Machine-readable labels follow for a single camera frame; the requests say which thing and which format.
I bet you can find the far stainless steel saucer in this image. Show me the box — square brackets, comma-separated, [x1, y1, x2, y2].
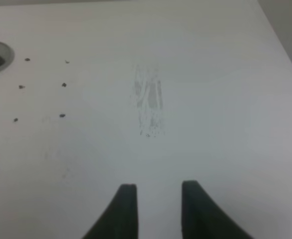
[0, 42, 14, 71]

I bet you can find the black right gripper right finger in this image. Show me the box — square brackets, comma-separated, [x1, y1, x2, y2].
[181, 181, 251, 239]

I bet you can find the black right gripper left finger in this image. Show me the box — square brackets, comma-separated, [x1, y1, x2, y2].
[84, 184, 138, 239]

